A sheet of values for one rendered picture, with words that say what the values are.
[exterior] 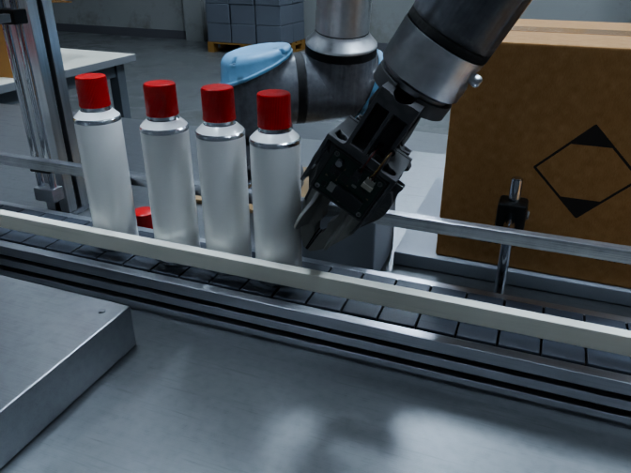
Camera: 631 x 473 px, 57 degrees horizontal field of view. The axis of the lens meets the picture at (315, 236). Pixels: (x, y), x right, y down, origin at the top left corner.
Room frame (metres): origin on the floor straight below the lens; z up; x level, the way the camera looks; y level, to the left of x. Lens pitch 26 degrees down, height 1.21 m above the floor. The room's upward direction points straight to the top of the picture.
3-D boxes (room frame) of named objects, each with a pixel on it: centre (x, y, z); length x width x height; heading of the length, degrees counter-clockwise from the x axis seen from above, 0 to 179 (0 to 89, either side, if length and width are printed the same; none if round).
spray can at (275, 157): (0.57, 0.04, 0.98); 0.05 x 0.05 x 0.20
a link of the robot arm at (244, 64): (0.97, 0.09, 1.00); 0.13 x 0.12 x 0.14; 101
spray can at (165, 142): (0.61, 0.16, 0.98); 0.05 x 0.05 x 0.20
